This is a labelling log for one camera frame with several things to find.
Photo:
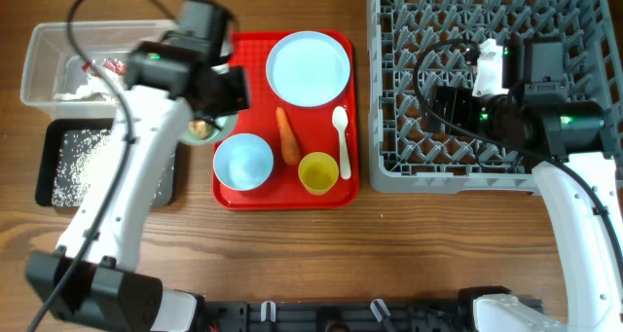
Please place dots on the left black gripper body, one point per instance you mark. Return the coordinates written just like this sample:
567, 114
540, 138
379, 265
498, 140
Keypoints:
226, 98

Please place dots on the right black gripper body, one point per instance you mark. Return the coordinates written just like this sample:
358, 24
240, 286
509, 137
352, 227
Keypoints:
439, 109

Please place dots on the green bowl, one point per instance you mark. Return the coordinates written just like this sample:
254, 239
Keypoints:
222, 127

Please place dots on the brown mushroom piece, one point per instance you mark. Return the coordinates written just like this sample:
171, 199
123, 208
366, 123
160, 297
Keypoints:
200, 129

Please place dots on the light blue bowl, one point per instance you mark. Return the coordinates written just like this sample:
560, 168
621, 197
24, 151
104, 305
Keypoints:
243, 162

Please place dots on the red snack wrapper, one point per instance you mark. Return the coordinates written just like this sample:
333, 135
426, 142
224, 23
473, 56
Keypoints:
111, 64

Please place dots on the white napkin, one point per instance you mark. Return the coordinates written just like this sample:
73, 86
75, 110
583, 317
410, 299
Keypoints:
95, 89

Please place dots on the yellow plastic cup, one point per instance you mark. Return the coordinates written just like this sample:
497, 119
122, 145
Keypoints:
318, 172

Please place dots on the white rice grains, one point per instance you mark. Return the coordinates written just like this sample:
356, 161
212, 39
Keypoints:
80, 153

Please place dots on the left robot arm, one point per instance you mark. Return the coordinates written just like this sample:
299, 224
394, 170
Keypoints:
91, 278

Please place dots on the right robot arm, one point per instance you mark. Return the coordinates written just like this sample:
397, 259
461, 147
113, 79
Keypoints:
520, 102

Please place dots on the grey dishwasher rack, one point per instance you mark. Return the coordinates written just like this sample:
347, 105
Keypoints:
404, 157

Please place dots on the clear plastic waste bin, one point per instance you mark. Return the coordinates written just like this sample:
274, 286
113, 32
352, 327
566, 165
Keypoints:
52, 67

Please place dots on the orange carrot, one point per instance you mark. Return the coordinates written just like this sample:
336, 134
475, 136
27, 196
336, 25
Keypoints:
290, 151

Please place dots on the red serving tray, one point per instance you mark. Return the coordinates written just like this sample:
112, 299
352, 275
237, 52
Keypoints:
312, 127

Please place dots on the light blue plate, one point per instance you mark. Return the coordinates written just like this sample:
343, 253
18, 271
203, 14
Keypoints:
308, 69

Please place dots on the white plastic spoon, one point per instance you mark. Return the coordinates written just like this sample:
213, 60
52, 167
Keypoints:
340, 123

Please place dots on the black rectangular tray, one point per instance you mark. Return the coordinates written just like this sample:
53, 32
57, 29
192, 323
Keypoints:
49, 160

